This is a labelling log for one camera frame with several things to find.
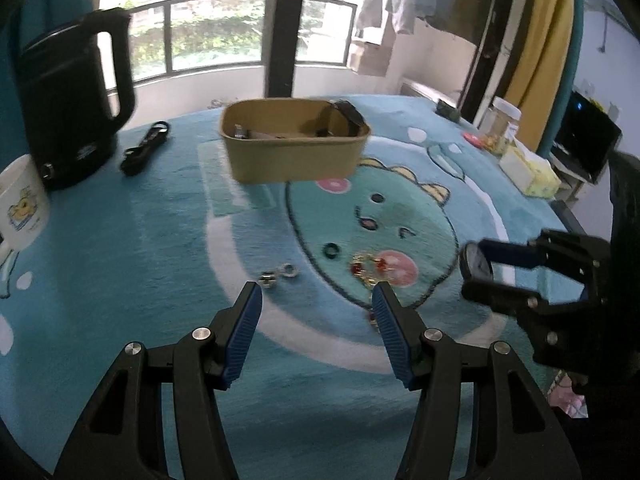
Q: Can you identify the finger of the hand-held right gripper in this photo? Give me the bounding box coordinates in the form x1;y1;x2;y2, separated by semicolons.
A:
477;239;547;268
461;280;543;317

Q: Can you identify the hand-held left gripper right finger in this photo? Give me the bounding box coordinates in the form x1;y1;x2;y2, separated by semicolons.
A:
371;281;584;480

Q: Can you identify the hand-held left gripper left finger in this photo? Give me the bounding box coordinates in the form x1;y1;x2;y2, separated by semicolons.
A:
52;281;264;480

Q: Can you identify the white dial wristwatch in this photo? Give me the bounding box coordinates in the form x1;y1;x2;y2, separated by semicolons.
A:
458;241;496;282

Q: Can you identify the gold red bead bracelet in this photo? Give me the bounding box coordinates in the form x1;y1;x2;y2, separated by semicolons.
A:
349;253;397;289

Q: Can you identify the tan rectangular bowl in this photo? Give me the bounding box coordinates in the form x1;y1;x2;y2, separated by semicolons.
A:
218;98;374;185

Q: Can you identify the large black wristwatch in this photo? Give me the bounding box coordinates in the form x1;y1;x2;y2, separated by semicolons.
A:
326;100;367;137

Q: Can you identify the yellow tissue box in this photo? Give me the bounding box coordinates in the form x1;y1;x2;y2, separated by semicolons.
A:
499;142;562;199

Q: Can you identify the blue dinosaur printed blanket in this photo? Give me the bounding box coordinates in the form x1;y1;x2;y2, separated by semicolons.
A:
0;92;593;480

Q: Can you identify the clear jar white lid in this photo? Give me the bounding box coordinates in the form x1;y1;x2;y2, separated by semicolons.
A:
481;98;521;154

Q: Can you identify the black laptop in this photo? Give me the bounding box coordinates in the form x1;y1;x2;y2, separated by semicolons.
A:
549;89;624;184

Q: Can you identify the white air conditioner unit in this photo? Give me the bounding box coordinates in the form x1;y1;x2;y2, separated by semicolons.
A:
399;78;464;109

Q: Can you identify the yellow curtain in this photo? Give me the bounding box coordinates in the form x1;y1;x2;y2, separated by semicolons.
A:
502;0;577;152

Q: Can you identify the narrow teal curtain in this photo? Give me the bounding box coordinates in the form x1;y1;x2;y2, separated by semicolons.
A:
537;0;587;157

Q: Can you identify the cardboard box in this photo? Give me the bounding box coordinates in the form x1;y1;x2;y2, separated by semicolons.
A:
348;39;394;77

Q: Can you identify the white cartoon mug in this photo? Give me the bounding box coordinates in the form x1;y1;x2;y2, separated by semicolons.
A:
0;154;52;272

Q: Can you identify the grey hanging shirt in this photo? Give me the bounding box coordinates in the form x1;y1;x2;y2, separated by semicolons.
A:
352;0;437;44

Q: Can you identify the black electric kettle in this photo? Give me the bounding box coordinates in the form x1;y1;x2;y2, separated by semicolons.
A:
11;7;137;191

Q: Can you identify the black balcony railing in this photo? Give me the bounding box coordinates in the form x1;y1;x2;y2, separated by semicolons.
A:
99;0;359;84

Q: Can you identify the black coiled cable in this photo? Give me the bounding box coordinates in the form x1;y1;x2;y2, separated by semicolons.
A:
120;120;171;177

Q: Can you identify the black sliding door frame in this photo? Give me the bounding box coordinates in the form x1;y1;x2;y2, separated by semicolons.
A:
459;0;522;124

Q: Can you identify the black window post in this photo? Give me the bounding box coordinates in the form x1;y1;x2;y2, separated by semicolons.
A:
262;0;307;100

